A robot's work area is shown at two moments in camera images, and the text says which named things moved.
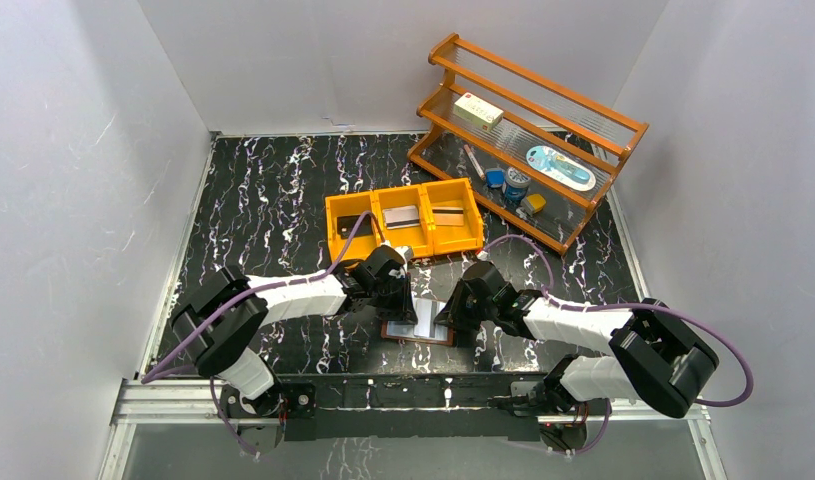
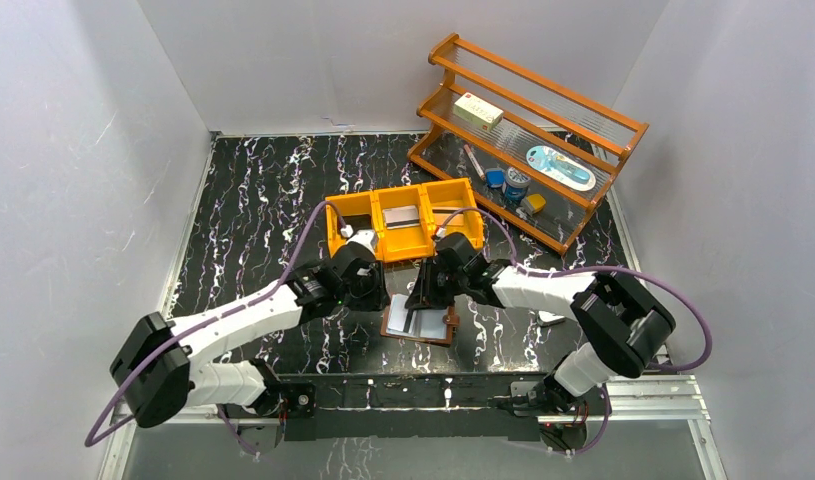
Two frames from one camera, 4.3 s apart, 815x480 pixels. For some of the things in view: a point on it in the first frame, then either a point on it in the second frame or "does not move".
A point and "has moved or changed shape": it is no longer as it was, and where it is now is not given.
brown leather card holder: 425,330 does not move
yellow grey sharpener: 533,203 does not move
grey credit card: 401,217 does not move
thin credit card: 426,312 has moved or changed shape
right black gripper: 459,307 -> 424,289
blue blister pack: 560,168 does not move
